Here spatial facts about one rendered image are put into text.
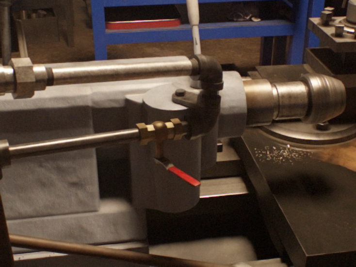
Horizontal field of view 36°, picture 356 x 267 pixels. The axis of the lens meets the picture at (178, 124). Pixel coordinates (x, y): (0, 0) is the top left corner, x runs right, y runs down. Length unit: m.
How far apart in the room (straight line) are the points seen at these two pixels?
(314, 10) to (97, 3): 1.08
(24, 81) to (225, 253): 0.68
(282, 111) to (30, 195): 0.43
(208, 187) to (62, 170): 0.42
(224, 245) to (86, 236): 0.42
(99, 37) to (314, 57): 1.60
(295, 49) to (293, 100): 1.98
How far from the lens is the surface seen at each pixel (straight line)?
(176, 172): 0.73
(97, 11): 2.64
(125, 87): 0.82
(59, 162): 0.84
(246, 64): 4.13
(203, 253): 1.17
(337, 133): 1.18
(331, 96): 0.94
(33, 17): 4.72
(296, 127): 1.17
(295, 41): 2.88
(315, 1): 2.86
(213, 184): 1.17
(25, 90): 0.62
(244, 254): 1.17
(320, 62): 1.21
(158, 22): 2.71
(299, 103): 0.93
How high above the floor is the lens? 1.49
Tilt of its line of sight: 28 degrees down
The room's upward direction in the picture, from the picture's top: straight up
